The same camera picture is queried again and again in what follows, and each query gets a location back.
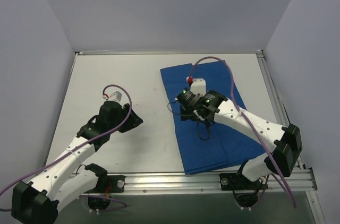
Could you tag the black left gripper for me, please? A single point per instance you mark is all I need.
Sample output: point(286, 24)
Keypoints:
point(132, 120)

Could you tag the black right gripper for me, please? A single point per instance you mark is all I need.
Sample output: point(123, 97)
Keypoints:
point(184, 105)

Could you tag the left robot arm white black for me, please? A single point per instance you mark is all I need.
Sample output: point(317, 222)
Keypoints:
point(42, 198)

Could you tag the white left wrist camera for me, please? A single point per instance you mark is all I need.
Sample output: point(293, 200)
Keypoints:
point(115, 97)

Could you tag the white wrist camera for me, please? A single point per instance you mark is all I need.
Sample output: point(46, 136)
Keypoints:
point(115, 97)
point(197, 85)

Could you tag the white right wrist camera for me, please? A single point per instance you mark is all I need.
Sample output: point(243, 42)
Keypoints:
point(197, 85)

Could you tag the aluminium back frame rail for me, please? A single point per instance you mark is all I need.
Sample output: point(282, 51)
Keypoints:
point(168, 52)

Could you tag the aluminium frame rail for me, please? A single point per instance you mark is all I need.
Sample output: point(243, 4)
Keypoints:
point(168, 52)
point(275, 99)
point(149, 183)

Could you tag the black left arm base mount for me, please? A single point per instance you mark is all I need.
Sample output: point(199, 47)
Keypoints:
point(110, 184)

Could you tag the aluminium right frame rail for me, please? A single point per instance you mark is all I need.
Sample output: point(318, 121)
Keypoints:
point(275, 99)

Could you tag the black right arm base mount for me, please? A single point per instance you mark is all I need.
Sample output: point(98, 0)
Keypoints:
point(237, 182)

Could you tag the aluminium front frame rail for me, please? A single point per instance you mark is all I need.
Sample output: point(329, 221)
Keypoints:
point(149, 183)

